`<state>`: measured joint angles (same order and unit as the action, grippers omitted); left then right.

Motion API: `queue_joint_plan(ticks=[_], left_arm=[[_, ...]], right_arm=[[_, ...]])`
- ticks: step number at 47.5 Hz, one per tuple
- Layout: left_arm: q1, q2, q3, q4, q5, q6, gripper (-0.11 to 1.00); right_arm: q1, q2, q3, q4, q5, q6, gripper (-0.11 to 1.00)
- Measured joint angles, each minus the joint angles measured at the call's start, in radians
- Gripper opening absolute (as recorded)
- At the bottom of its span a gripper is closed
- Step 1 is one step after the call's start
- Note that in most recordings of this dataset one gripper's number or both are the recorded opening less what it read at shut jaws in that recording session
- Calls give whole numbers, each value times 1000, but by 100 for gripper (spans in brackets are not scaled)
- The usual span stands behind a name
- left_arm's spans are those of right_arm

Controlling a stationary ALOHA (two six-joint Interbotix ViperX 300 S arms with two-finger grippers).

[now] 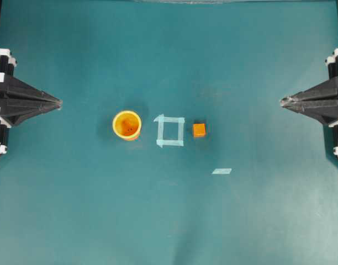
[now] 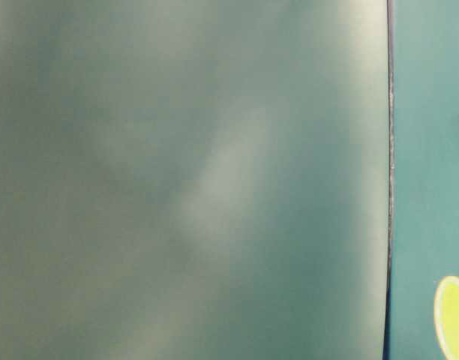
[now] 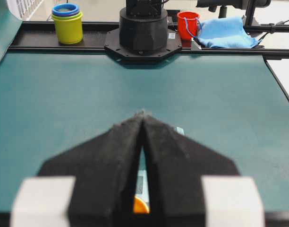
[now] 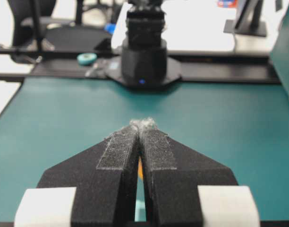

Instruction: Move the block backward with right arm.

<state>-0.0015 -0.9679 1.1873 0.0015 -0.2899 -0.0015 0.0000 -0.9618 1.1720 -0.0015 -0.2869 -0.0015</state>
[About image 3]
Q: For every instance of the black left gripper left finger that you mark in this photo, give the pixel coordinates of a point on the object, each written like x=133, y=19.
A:
x=90, y=185

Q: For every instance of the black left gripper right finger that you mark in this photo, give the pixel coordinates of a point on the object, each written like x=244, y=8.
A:
x=192, y=185

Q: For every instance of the orange block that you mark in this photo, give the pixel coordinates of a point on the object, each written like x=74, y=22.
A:
x=140, y=207

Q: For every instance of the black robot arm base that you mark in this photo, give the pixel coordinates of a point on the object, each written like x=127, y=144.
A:
x=143, y=33

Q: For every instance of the green table mat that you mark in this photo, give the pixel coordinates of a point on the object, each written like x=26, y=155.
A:
x=232, y=104

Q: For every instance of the blue cloth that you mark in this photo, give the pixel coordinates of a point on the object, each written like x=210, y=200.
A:
x=225, y=33

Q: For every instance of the red cup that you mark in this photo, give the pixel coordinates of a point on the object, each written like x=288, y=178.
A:
x=188, y=23

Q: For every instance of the yellow-green stacked cups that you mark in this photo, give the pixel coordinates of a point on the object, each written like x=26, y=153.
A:
x=69, y=29

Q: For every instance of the blue ring cup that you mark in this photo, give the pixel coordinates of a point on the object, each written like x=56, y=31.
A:
x=65, y=10

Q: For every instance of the black camera stand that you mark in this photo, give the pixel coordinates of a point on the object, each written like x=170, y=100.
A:
x=269, y=16

